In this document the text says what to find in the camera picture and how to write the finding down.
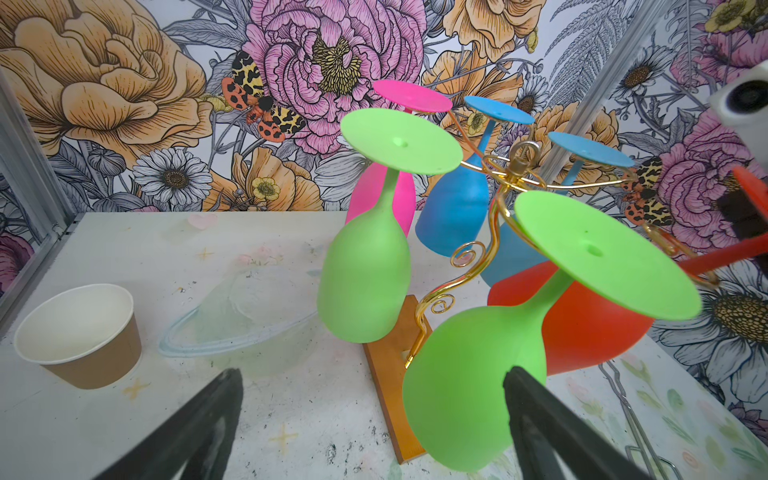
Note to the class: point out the red wine glass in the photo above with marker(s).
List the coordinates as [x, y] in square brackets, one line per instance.
[583, 329]

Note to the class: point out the brown paper cup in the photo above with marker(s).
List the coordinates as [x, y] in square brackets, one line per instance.
[86, 336]

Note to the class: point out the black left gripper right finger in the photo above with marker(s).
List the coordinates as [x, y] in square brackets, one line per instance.
[545, 431]

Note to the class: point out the blue wine glass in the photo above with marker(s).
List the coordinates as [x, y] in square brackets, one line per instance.
[514, 255]
[455, 209]

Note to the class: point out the gold wire glass rack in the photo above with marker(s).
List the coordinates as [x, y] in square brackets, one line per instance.
[390, 357]

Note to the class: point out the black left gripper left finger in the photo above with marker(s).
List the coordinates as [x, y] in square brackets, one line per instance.
[195, 442]

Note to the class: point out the metal tongs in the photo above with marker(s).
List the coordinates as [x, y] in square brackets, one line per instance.
[639, 450]

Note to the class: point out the green wine glass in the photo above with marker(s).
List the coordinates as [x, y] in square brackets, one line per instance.
[367, 270]
[453, 390]

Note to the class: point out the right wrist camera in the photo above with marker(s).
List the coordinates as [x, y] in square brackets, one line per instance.
[742, 106]

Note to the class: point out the floral table mat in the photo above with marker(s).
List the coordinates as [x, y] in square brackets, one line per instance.
[684, 422]

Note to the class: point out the pink wine glass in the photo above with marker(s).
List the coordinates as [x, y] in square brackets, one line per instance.
[413, 98]

